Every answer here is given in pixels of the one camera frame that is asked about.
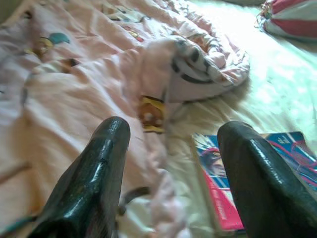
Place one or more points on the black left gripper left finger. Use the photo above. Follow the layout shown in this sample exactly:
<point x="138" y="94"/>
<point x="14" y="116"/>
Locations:
<point x="91" y="178"/>

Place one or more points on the red white blue star bolster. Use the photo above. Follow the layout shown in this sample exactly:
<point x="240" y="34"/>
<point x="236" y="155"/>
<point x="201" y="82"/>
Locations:
<point x="292" y="19"/>

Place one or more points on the bed with beige floral sheet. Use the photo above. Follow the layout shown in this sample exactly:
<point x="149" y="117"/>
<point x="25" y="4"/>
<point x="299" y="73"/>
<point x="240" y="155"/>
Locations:
<point x="277" y="81"/>

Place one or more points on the pink cartoon print blanket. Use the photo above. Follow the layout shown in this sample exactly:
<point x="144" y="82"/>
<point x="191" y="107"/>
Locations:
<point x="74" y="86"/>

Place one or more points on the pink and blue magazine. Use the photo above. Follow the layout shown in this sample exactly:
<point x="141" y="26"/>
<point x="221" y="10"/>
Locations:
<point x="213" y="168"/>

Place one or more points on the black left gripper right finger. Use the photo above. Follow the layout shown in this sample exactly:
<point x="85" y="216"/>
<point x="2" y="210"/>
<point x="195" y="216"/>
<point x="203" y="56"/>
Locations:
<point x="265" y="193"/>

